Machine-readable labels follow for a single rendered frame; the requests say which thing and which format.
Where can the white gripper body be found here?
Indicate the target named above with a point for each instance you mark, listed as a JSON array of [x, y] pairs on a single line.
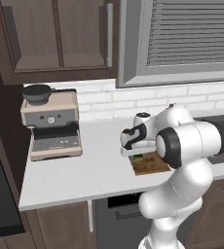
[[140, 150]]

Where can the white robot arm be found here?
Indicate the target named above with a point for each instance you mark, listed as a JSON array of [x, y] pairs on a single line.
[[188, 181]]

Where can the green sponge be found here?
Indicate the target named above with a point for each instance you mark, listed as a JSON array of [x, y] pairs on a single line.
[[137, 158]]

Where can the brown wooden cutting board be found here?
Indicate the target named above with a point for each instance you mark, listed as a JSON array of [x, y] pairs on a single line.
[[151, 165]]

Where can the grey dishwasher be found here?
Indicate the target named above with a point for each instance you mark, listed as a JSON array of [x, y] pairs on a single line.
[[117, 227]]

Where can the beige espresso coffee machine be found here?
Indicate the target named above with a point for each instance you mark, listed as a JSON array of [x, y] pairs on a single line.
[[52, 110]]

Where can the brown base cupboard door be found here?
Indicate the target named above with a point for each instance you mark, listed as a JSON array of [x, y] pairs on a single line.
[[217, 214], [65, 227]]

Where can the grey window with blinds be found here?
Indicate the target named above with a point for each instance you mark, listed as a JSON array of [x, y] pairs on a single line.
[[188, 35]]

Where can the black oven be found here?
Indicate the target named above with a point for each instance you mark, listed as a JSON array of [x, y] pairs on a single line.
[[0, 201]]

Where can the dark brown wall cupboard door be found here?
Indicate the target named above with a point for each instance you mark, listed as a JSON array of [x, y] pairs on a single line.
[[36, 32]]

